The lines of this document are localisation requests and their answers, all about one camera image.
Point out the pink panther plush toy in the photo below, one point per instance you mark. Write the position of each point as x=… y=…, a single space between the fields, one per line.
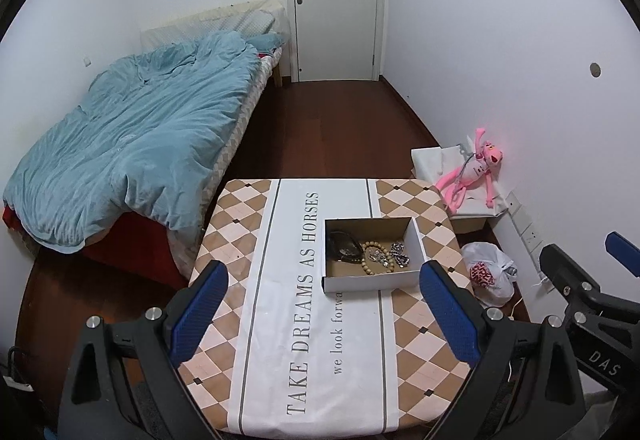
x=472 y=173

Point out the white plastic bag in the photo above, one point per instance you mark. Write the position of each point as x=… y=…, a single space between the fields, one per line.
x=487 y=270

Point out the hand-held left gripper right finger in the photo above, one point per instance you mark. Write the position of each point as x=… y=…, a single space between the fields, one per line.
x=447 y=315

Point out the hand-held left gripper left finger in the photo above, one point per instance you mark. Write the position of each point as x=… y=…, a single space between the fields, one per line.
x=200 y=307

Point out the red bed base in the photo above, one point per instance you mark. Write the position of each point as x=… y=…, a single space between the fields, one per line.
x=125 y=245

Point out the wooden bed leg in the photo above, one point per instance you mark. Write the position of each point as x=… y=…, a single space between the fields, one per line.
x=277 y=68

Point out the blue pillow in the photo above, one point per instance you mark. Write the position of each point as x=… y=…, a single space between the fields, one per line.
x=267 y=42

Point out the checkered tablecloth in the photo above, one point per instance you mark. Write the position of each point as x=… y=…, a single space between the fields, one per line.
x=300 y=270

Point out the black smart band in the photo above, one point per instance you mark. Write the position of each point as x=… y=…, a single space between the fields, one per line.
x=342 y=240

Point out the white wall socket plate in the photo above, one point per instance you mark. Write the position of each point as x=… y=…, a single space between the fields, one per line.
x=533 y=239
x=514 y=201
x=525 y=221

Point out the white patterned pillow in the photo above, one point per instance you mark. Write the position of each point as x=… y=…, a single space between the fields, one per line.
x=255 y=23

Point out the round wall hole cover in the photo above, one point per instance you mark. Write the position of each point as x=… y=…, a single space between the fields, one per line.
x=594 y=70

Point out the bed with blue duvet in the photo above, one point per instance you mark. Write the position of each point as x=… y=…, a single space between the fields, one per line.
x=140 y=140

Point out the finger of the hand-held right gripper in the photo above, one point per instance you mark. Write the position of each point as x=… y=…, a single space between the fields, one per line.
x=567 y=272
x=624 y=252

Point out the brown cardboard box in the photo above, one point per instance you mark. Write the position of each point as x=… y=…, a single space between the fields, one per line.
x=470 y=223

